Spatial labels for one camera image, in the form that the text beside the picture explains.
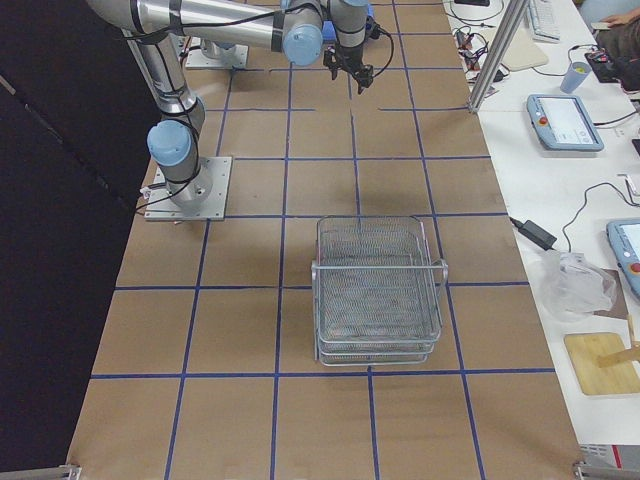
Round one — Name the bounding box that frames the black power adapter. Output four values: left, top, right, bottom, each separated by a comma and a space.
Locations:
510, 218, 557, 251

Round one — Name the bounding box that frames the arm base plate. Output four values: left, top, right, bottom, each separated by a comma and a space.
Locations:
143, 156, 233, 221
185, 38, 249, 70

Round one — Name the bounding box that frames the beige mouse pad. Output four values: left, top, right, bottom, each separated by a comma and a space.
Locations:
502, 29, 549, 71

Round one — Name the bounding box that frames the white keyboard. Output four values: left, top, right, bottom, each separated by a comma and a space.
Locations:
527, 0, 561, 43

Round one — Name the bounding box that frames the aluminium frame post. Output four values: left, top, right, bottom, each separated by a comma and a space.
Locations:
467, 0, 528, 113

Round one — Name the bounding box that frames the clear plastic bag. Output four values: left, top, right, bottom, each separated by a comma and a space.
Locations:
540, 251, 618, 316

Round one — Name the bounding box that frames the black curtain panel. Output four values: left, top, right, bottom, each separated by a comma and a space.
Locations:
1, 1, 159, 471

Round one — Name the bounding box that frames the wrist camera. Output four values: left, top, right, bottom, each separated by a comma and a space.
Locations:
365, 15, 380, 40

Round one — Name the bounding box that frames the blue plastic cup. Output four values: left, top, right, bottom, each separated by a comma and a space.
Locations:
560, 61, 592, 94

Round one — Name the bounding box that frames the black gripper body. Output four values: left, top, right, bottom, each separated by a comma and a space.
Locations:
323, 44, 373, 83

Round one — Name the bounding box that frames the blue teach pendant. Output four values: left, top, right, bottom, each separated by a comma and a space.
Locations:
606, 218, 640, 297
526, 94, 604, 152

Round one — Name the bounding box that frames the blue plastic tray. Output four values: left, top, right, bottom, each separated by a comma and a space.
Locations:
322, 4, 375, 43

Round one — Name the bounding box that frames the wooden cutting board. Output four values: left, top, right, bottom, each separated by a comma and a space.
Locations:
564, 332, 639, 396

